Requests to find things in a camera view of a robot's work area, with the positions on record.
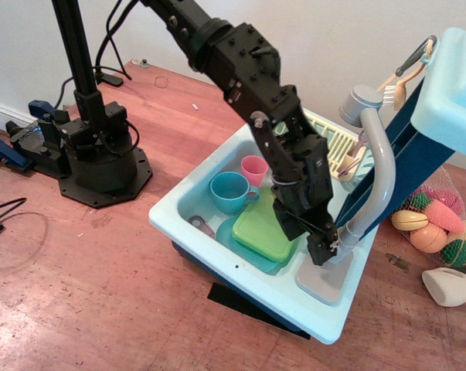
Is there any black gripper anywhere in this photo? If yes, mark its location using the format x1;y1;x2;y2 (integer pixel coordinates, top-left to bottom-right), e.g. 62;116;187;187
251;111;338;266

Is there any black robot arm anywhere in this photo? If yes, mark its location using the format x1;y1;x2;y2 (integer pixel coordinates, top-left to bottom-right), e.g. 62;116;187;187
143;1;338;266

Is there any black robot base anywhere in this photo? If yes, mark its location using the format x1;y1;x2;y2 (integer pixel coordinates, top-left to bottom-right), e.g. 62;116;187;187
5;100;153;209

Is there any green square toy plate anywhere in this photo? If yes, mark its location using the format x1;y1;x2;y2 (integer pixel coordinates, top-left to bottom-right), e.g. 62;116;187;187
232;187;296;263

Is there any teal round toy plate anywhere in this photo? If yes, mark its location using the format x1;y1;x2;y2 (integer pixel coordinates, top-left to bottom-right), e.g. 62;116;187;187
216;217;277;273

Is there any light blue toy sink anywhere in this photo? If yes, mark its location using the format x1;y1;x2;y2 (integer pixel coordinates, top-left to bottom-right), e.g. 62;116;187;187
148;126;375;344

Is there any pink toy cup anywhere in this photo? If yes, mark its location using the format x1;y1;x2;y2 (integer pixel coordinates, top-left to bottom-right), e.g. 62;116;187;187
240;155;269;187

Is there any teal toy mug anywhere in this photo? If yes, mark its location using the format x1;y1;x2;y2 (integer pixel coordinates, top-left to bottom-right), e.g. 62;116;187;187
209;172;260;215

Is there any yellow toy dish rack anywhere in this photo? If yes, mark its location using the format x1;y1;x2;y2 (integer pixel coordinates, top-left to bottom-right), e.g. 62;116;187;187
304;109;367;182

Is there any brown toy utensil in sink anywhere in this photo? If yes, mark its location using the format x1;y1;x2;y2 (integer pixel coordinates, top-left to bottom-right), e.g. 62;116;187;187
188;215;216;238

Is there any mesh bag of toy food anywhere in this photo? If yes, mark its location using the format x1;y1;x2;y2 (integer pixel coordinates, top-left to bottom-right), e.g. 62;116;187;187
390;168;466;268

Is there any grey toy faucet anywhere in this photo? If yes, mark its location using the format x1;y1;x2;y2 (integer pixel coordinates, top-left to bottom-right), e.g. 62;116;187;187
329;85;396;264

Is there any cream toy bottle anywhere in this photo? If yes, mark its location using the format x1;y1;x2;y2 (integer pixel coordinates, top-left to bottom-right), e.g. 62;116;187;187
421;267;466;308

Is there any toy dish brush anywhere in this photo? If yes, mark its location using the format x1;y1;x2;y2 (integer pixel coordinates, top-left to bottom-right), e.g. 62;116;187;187
378;63;425;111

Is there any tan toy spoon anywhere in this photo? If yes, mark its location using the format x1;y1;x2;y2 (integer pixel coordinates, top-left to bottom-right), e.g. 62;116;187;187
393;42;434;111

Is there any light blue toy shelf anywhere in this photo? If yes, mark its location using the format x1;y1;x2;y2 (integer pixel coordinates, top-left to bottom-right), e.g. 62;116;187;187
411;28;466;155

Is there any grey hanging toy utensil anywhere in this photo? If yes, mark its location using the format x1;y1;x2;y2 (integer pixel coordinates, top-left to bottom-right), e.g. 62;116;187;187
394;35;437;77

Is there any blue clamp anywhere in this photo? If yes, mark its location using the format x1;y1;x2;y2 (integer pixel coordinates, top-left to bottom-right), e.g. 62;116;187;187
0;138;29;170

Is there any black cable on table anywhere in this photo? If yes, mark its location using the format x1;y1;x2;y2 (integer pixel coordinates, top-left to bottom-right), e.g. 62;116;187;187
0;197;49;271

